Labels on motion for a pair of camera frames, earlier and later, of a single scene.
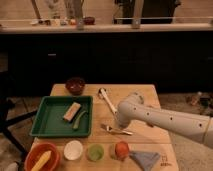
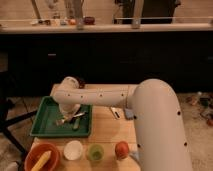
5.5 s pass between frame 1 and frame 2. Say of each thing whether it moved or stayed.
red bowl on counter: stayed
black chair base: stayed
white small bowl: stayed
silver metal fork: moved
